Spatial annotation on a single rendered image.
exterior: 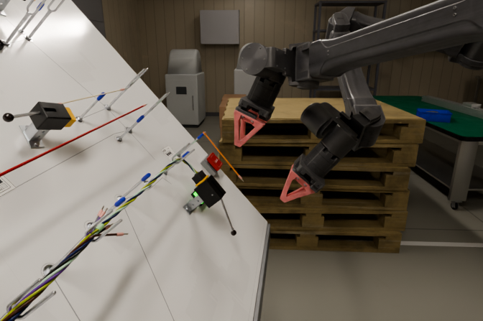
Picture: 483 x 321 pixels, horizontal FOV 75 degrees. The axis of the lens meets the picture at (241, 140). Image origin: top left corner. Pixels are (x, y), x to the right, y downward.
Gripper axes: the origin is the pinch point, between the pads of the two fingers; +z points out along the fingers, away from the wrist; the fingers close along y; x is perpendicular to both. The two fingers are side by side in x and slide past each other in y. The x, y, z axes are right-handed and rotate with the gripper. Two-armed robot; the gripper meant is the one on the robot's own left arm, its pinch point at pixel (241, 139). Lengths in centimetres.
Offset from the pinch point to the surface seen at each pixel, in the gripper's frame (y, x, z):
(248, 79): -504, -91, 39
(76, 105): 8.5, -34.2, 7.2
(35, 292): 45.2, -6.7, 9.7
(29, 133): 24.6, -29.4, 8.3
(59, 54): 1.4, -47.0, 1.2
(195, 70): -478, -180, 62
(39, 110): 25.7, -27.8, 3.2
